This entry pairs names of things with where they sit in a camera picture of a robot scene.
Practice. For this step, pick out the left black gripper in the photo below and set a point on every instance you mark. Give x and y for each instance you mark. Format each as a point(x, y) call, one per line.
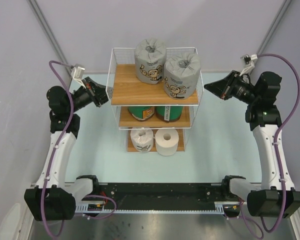
point(100, 95)

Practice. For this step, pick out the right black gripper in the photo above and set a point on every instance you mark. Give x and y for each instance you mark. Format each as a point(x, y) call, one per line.
point(224, 88)

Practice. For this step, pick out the grey roll front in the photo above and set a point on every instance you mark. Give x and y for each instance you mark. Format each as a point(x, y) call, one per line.
point(181, 74)

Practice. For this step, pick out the grey roll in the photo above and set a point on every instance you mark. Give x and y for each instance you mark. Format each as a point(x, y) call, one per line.
point(181, 74)
point(150, 56)

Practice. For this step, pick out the white wire wooden shelf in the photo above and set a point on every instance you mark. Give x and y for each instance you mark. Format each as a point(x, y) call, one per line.
point(124, 90)

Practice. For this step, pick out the unwrapped white paper roll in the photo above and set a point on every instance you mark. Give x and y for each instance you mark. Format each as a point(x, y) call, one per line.
point(166, 141)

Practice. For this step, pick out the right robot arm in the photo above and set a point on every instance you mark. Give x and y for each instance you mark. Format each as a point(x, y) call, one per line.
point(277, 193)

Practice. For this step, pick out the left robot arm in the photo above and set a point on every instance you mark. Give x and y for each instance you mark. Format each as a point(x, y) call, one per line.
point(50, 196)

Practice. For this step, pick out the grey wrapped roll back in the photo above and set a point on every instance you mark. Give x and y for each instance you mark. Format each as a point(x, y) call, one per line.
point(150, 56)

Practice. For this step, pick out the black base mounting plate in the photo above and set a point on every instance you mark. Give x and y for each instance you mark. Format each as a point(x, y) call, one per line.
point(161, 198)

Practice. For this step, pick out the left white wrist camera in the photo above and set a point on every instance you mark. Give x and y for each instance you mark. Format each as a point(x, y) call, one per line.
point(77, 72)

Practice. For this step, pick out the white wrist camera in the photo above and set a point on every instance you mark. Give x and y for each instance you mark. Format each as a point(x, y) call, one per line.
point(77, 72)
point(248, 63)

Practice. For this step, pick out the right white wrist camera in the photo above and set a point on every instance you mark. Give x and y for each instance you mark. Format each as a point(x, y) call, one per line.
point(248, 63)

